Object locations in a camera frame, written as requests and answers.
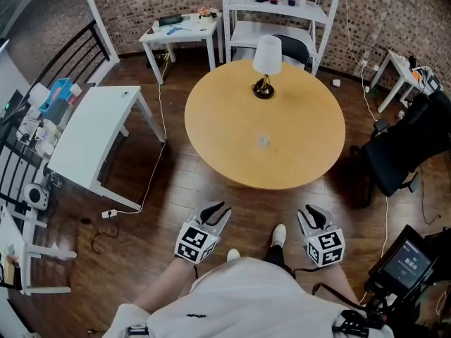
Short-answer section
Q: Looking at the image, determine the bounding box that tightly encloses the person's left forearm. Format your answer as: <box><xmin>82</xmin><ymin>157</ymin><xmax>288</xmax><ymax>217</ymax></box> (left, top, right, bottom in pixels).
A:
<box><xmin>132</xmin><ymin>257</ymin><xmax>197</xmax><ymax>316</ymax></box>

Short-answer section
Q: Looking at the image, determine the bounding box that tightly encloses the white post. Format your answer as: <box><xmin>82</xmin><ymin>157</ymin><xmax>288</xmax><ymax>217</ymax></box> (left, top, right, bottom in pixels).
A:
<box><xmin>79</xmin><ymin>0</ymin><xmax>121</xmax><ymax>65</ymax></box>

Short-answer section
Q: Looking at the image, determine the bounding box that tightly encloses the white frame stand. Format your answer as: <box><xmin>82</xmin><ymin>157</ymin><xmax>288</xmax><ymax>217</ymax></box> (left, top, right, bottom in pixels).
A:
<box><xmin>0</xmin><ymin>204</ymin><xmax>78</xmax><ymax>295</ymax></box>

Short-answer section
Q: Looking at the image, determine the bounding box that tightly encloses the pink flower pot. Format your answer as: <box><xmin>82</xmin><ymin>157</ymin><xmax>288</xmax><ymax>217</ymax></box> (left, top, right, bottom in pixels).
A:
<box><xmin>197</xmin><ymin>6</ymin><xmax>219</xmax><ymax>21</ymax></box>

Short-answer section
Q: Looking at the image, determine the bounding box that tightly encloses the small white table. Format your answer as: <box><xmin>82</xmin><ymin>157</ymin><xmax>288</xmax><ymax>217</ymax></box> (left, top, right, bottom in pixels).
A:
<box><xmin>138</xmin><ymin>11</ymin><xmax>225</xmax><ymax>86</ymax></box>

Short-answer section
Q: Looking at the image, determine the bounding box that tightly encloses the person's black trouser leg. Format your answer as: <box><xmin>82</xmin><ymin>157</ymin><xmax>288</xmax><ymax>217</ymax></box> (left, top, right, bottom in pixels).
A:
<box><xmin>262</xmin><ymin>244</ymin><xmax>293</xmax><ymax>277</ymax></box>

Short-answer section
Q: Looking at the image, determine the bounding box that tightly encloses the person's right forearm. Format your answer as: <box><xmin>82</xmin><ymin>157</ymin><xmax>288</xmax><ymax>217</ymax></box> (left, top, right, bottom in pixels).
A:
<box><xmin>311</xmin><ymin>264</ymin><xmax>360</xmax><ymax>308</ymax></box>

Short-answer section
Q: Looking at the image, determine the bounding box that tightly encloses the light blue box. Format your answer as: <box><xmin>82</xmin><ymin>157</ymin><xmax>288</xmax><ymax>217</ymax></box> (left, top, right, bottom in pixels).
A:
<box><xmin>38</xmin><ymin>78</ymin><xmax>74</xmax><ymax>114</ymax></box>

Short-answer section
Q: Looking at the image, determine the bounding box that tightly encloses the white metal shelf unit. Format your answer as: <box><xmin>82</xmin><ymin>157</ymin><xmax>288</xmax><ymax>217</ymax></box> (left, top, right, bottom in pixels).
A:
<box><xmin>220</xmin><ymin>0</ymin><xmax>345</xmax><ymax>77</ymax></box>

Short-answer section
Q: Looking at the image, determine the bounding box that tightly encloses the white curved desk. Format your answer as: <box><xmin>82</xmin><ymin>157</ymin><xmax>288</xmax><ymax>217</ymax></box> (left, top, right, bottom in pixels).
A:
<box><xmin>47</xmin><ymin>85</ymin><xmax>166</xmax><ymax>213</ymax></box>

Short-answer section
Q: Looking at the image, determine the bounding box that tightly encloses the white round device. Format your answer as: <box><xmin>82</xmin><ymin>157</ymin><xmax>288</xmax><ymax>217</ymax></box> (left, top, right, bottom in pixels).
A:
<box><xmin>23</xmin><ymin>183</ymin><xmax>50</xmax><ymax>211</ymax></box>

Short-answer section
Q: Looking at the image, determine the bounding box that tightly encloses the person's white shirt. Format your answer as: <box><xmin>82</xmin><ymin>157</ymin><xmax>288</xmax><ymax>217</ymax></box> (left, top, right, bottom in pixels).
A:
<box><xmin>101</xmin><ymin>257</ymin><xmax>395</xmax><ymax>338</ymax></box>

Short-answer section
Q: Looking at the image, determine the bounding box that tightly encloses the white side table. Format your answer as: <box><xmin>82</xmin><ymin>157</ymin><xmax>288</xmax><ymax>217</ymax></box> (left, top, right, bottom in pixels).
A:
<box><xmin>368</xmin><ymin>49</ymin><xmax>445</xmax><ymax>114</ymax></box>

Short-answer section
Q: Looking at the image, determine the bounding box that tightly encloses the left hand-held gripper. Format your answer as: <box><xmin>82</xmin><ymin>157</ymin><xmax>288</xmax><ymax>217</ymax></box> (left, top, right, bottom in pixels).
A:
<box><xmin>174</xmin><ymin>200</ymin><xmax>233</xmax><ymax>264</ymax></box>

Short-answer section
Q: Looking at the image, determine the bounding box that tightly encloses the white shade table lamp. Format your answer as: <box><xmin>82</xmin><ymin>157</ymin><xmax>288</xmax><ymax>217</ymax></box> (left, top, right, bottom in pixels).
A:
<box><xmin>250</xmin><ymin>35</ymin><xmax>283</xmax><ymax>101</ymax></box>

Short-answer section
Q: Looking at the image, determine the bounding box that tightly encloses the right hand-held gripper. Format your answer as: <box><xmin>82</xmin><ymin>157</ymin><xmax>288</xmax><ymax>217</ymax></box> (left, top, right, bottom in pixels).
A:
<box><xmin>297</xmin><ymin>204</ymin><xmax>346</xmax><ymax>269</ymax></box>

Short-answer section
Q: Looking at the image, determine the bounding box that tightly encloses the round wooden table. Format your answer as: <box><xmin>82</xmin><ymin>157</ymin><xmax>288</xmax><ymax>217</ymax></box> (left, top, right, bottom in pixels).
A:
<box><xmin>184</xmin><ymin>60</ymin><xmax>347</xmax><ymax>191</ymax></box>

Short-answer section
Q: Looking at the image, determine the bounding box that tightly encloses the person's white right shoe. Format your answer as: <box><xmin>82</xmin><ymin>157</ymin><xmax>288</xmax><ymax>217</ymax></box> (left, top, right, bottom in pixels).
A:
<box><xmin>271</xmin><ymin>223</ymin><xmax>287</xmax><ymax>248</ymax></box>

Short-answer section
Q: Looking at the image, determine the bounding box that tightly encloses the dark green box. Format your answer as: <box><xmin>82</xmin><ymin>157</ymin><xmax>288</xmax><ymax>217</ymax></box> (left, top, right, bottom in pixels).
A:
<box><xmin>157</xmin><ymin>14</ymin><xmax>184</xmax><ymax>27</ymax></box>

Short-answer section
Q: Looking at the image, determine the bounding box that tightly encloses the black smartphone on mount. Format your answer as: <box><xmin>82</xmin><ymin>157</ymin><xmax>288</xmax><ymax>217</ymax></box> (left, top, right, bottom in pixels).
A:
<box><xmin>368</xmin><ymin>223</ymin><xmax>440</xmax><ymax>301</ymax></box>

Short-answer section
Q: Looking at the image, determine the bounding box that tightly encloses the black mesh office chair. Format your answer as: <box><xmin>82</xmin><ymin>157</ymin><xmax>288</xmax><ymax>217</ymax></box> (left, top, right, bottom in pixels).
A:
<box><xmin>350</xmin><ymin>89</ymin><xmax>451</xmax><ymax>207</ymax></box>

